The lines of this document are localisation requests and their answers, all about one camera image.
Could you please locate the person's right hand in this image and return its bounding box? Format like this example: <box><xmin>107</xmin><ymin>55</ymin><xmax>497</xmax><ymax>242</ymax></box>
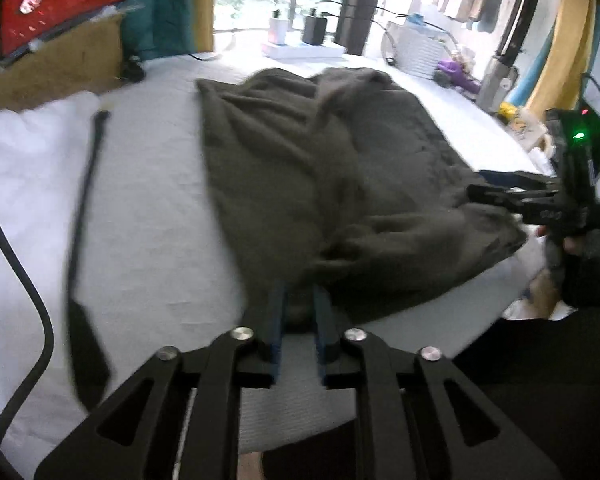
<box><xmin>536</xmin><ymin>225</ymin><xmax>588</xmax><ymax>306</ymax></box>

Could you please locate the white bear print mug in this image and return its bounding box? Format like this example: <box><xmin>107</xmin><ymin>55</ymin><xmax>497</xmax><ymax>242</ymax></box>
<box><xmin>507</xmin><ymin>117</ymin><xmax>556</xmax><ymax>161</ymax></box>

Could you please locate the white power strip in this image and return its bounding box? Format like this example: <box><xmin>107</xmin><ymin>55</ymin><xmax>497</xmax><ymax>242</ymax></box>
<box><xmin>261</xmin><ymin>40</ymin><xmax>348</xmax><ymax>59</ymax></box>

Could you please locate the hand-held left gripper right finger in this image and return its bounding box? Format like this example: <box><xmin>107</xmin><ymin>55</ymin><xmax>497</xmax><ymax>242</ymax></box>
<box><xmin>312</xmin><ymin>285</ymin><xmax>563</xmax><ymax>480</ymax></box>

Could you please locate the black window post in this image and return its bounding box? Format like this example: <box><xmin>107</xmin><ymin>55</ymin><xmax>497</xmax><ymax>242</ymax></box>
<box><xmin>332</xmin><ymin>0</ymin><xmax>388</xmax><ymax>56</ymax></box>

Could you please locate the tablet with red screen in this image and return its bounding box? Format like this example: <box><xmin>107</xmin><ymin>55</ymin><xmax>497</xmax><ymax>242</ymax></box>
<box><xmin>0</xmin><ymin>0</ymin><xmax>128</xmax><ymax>58</ymax></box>

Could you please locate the black charger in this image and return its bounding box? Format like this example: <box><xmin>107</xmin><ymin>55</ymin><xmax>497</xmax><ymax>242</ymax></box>
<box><xmin>302</xmin><ymin>9</ymin><xmax>327</xmax><ymax>46</ymax></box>

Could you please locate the long black cable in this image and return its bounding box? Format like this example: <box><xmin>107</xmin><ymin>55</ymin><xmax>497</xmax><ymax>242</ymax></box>
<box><xmin>0</xmin><ymin>160</ymin><xmax>55</xmax><ymax>446</ymax></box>

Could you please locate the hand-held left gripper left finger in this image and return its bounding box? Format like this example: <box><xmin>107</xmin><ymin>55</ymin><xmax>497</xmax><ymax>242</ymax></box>
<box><xmin>34</xmin><ymin>280</ymin><xmax>287</xmax><ymax>480</ymax></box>

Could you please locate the white pillow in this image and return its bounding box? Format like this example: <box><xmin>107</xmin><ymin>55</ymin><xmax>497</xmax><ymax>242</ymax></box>
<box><xmin>0</xmin><ymin>91</ymin><xmax>103</xmax><ymax>241</ymax></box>

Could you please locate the yellow curtain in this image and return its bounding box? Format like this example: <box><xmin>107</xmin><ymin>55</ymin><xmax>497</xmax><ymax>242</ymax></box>
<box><xmin>192</xmin><ymin>0</ymin><xmax>216</xmax><ymax>56</ymax></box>
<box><xmin>525</xmin><ymin>0</ymin><xmax>598</xmax><ymax>116</ymax></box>

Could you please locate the teal curtain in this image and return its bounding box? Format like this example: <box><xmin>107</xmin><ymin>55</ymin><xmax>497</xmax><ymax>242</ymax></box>
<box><xmin>115</xmin><ymin>0</ymin><xmax>196</xmax><ymax>61</ymax></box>

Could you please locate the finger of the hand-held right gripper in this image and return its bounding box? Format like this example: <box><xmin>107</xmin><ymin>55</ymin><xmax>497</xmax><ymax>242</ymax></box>
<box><xmin>477</xmin><ymin>169</ymin><xmax>561</xmax><ymax>191</ymax></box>
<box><xmin>466</xmin><ymin>184</ymin><xmax>561</xmax><ymax>223</ymax></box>

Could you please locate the coiled black cable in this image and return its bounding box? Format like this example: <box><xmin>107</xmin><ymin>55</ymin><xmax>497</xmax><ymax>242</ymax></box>
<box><xmin>120</xmin><ymin>57</ymin><xmax>146</xmax><ymax>83</ymax></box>

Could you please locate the white charger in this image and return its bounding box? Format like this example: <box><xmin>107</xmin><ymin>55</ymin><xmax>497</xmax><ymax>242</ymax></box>
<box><xmin>269</xmin><ymin>10</ymin><xmax>292</xmax><ymax>47</ymax></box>

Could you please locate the dark olive t-shirt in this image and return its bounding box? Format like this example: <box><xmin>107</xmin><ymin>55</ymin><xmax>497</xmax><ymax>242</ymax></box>
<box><xmin>195</xmin><ymin>66</ymin><xmax>528</xmax><ymax>328</ymax></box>

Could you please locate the black strap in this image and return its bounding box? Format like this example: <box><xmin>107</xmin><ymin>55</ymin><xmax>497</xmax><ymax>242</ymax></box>
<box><xmin>66</xmin><ymin>110</ymin><xmax>113</xmax><ymax>411</ymax></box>

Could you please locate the cardboard box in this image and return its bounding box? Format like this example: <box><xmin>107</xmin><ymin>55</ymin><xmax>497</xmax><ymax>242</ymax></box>
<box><xmin>0</xmin><ymin>15</ymin><xmax>126</xmax><ymax>111</ymax></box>

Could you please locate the light blue curtain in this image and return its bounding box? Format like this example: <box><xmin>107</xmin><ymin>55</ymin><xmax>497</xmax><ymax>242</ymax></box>
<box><xmin>510</xmin><ymin>10</ymin><xmax>563</xmax><ymax>106</ymax></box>

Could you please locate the stainless steel tumbler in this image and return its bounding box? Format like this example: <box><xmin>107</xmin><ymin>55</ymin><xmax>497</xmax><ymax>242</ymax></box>
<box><xmin>477</xmin><ymin>55</ymin><xmax>518</xmax><ymax>111</ymax></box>

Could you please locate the yellow plastic bag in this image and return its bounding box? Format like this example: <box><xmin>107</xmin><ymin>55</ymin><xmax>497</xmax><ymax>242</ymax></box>
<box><xmin>499</xmin><ymin>102</ymin><xmax>528</xmax><ymax>126</ymax></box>

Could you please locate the white plastic basket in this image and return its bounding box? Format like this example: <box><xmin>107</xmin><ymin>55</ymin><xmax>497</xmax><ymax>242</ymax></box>
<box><xmin>395</xmin><ymin>22</ymin><xmax>453</xmax><ymax>78</ymax></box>

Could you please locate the purple plush toy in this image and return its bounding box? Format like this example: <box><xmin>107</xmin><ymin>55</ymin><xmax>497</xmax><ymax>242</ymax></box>
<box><xmin>437</xmin><ymin>59</ymin><xmax>481</xmax><ymax>93</ymax></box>

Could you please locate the black sliding door frame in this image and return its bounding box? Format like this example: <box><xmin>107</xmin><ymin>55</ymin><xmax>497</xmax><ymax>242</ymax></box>
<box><xmin>500</xmin><ymin>0</ymin><xmax>548</xmax><ymax>58</ymax></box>

